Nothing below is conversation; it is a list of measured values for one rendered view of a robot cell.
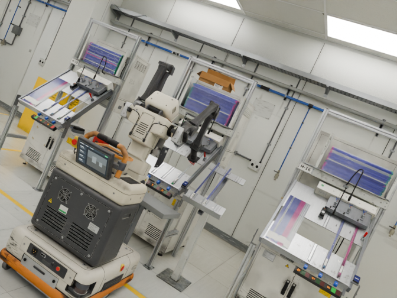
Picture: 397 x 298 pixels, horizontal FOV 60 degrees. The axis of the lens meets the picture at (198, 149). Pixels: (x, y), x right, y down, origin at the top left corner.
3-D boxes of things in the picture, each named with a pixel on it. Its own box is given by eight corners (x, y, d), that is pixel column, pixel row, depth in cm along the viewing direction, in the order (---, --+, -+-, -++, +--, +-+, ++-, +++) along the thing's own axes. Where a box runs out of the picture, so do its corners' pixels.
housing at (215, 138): (217, 152, 336) (219, 142, 326) (177, 132, 354) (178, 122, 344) (222, 148, 341) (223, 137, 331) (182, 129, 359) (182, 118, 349)
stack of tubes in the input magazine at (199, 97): (225, 125, 326) (237, 100, 325) (182, 106, 345) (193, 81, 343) (229, 128, 338) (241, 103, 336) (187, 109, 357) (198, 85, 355)
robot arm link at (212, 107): (212, 96, 270) (223, 102, 268) (208, 108, 280) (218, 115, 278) (181, 123, 240) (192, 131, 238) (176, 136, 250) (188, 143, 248)
